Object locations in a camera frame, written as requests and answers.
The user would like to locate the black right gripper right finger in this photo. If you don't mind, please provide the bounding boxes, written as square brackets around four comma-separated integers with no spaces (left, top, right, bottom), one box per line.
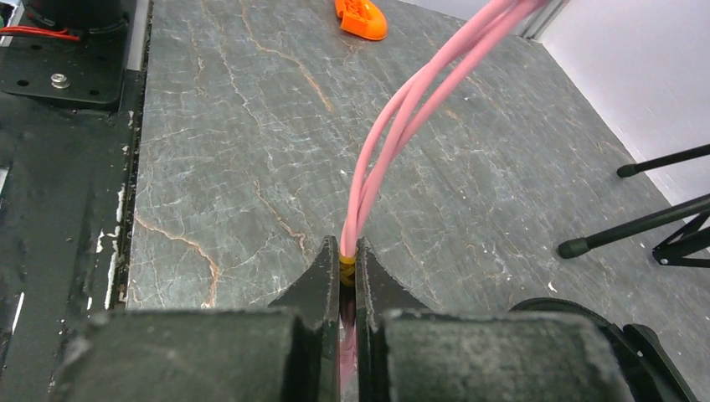
[356,238,632,401]

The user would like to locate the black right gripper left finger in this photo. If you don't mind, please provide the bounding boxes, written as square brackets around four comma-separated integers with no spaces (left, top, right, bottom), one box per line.
[49,236,340,401]

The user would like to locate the black headphones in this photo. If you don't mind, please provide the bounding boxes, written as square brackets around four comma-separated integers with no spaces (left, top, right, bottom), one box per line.
[510,297,698,402]

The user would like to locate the pink headphone cable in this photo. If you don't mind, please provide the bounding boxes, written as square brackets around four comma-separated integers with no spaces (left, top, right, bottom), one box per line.
[338,0,548,389]

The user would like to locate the black music stand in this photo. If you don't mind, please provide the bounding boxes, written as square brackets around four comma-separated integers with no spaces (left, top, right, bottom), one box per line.
[557,142,710,269]

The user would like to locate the orange plastic piece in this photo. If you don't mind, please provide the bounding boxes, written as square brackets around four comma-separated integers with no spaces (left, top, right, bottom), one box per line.
[334,0,388,41]

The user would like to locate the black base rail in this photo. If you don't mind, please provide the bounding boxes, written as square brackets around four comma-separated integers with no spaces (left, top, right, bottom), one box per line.
[1,1,152,401]

